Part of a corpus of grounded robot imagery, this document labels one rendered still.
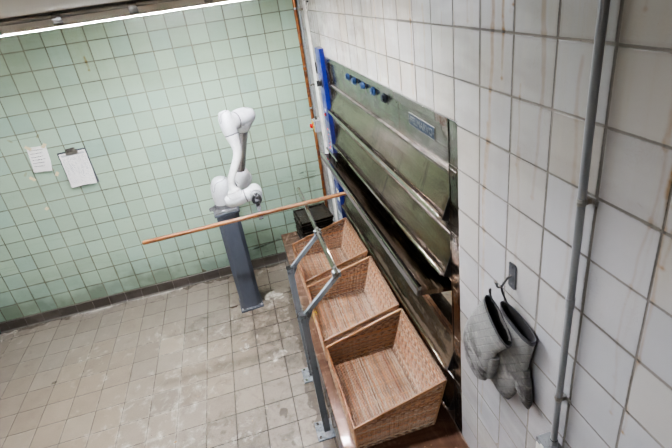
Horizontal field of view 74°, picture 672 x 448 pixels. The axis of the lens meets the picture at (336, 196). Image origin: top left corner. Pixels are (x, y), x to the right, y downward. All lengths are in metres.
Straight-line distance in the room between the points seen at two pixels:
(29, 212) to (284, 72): 2.53
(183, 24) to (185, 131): 0.89
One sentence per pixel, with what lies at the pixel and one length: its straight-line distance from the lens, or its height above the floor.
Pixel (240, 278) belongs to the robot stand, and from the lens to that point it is 4.06.
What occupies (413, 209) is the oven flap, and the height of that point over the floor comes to 1.56.
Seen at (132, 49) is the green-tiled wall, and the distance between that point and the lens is 4.13.
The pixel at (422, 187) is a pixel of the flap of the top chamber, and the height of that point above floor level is 1.75.
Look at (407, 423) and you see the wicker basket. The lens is 2.40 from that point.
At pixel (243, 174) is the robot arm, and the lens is 3.77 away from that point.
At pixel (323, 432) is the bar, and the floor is 0.01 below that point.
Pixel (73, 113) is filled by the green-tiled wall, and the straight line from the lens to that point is 4.32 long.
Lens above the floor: 2.57
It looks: 25 degrees down
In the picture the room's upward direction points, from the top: 8 degrees counter-clockwise
